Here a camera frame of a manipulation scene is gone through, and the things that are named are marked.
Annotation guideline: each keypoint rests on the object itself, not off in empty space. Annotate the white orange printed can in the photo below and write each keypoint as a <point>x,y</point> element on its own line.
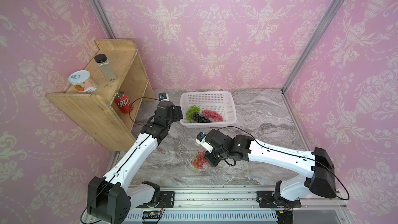
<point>82,81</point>

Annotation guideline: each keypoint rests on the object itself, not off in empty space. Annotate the wooden shelf unit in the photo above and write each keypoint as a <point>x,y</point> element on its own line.
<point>96,112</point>

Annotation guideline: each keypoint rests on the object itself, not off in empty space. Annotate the red grape bunch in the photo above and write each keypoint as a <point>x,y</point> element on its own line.
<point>212,115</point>
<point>199,162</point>

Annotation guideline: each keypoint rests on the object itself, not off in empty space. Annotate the white plastic basket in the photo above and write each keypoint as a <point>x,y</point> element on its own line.
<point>220,102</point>

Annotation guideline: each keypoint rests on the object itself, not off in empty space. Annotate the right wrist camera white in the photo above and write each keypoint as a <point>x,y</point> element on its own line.
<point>200,139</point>

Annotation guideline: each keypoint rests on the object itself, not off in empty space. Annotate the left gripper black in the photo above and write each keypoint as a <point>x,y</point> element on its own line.
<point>178,112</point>

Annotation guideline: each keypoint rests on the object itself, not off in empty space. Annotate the clear plastic clamshell container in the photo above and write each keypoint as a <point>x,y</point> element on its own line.
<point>196,170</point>

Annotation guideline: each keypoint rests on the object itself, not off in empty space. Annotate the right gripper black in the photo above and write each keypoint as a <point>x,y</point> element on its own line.
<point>213,162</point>

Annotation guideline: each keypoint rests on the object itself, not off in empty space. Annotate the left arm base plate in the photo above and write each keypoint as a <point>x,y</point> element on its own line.
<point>162,199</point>

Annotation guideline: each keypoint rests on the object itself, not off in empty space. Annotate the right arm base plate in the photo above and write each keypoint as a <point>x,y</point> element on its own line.
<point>266,199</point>

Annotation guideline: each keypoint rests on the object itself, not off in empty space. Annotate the clear bottle black cap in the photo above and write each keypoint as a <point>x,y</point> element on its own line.
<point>105,67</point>

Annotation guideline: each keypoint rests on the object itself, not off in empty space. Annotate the green grape bunch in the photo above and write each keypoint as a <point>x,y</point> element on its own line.
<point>191,111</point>

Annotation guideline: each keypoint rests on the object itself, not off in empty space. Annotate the red cola can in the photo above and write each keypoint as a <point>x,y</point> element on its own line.
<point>123,102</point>

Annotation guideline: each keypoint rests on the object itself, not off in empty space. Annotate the aluminium rail frame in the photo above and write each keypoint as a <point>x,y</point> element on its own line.
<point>233,205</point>

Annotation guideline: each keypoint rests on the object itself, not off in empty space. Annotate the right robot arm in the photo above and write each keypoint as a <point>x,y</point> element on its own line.
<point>315,170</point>

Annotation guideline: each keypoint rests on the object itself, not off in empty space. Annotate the black grape bunch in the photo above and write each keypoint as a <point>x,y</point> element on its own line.
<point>200,118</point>

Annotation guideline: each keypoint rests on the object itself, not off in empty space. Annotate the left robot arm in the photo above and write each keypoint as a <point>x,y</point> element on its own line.
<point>108,198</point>

